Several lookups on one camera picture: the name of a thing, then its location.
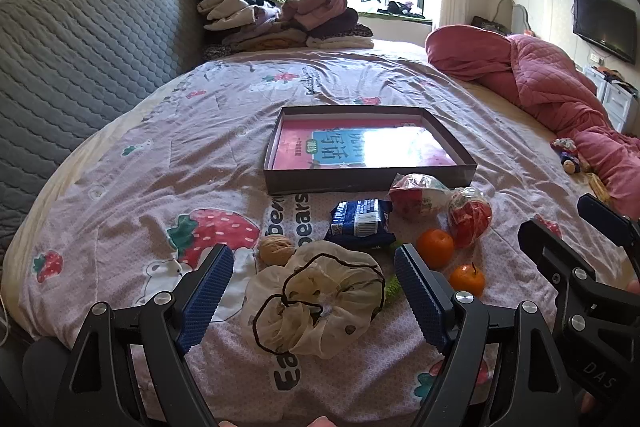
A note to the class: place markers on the grey quilted headboard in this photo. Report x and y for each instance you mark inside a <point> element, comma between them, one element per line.
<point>75,57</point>

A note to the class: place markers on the cream scrunchie with black trim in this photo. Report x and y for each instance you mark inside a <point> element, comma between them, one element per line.
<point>350,272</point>

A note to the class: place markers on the cream bed sheet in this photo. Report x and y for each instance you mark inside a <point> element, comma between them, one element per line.
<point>505,107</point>

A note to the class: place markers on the white drawer cabinet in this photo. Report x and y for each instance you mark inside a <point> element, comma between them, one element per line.
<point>617,99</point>

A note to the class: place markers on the black television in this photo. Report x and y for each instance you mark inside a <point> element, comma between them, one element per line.
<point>602,24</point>

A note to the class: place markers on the green fuzzy scrunchie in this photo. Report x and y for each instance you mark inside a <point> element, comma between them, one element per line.
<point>392,289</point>

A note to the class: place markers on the dark clothes on windowsill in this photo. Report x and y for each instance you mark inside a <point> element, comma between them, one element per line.
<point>400,8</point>

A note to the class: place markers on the orange with stem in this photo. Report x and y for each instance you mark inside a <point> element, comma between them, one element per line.
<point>467,281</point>

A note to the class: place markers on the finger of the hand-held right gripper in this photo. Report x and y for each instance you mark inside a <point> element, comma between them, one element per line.
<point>545,242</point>
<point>600,212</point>

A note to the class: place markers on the strawberry printed bed cover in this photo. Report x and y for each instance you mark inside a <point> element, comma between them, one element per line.
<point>175,157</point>

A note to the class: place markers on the small colourful doll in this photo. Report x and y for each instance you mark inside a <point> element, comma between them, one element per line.
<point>567,152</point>

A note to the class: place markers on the blue snack packet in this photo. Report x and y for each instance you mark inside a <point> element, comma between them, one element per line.
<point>350,232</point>

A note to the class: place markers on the walnut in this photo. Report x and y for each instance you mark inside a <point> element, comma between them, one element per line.
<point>275,249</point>

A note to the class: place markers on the red fruit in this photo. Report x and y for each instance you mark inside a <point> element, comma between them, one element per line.
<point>470,217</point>
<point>410,202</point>

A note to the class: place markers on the dark bag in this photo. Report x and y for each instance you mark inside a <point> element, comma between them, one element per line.
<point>487,25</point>

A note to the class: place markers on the pile of folded clothes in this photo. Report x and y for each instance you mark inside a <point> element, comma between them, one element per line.
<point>260,22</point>

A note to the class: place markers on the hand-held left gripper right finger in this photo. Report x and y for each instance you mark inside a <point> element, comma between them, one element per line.
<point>417,292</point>

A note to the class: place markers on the white ornate chair back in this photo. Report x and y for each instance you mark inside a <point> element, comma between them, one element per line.
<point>517,14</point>

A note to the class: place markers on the green windowsill cushion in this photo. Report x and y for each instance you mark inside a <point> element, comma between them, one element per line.
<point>420,22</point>

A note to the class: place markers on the pink quilt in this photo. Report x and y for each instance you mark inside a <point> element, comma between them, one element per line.
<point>540,77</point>

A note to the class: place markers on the grey cardboard box tray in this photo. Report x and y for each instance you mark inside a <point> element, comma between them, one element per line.
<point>325,179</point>

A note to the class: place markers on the yellow packet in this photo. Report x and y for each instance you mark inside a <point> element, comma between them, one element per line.
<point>597,187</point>

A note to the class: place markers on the orange without stem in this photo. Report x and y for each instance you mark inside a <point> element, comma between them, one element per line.
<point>435,249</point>

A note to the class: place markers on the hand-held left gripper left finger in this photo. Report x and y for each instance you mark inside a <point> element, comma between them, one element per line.
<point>210,292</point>

